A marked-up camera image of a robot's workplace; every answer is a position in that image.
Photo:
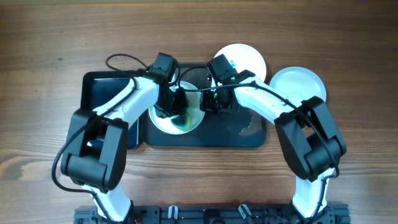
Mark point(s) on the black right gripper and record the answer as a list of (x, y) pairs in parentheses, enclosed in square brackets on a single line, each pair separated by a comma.
[(206, 104)]

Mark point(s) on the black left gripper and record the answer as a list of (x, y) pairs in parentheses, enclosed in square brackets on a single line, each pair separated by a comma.
[(181, 102)]

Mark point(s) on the white plate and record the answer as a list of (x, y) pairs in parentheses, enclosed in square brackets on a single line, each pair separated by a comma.
[(244, 57), (299, 82), (193, 98)]

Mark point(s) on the yellow green sponge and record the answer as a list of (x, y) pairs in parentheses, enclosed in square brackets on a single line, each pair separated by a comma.
[(182, 121)]

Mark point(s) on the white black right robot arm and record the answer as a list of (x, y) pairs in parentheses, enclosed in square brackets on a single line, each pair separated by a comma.
[(311, 142)]

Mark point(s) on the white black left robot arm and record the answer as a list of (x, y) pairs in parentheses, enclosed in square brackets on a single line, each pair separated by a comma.
[(94, 154)]

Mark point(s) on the black serving tray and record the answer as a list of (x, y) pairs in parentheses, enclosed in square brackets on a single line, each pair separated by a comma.
[(242, 128)]

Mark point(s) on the black water basin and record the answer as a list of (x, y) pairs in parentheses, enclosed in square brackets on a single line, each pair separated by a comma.
[(97, 89)]

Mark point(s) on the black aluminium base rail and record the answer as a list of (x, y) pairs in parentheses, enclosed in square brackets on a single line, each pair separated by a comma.
[(273, 213)]

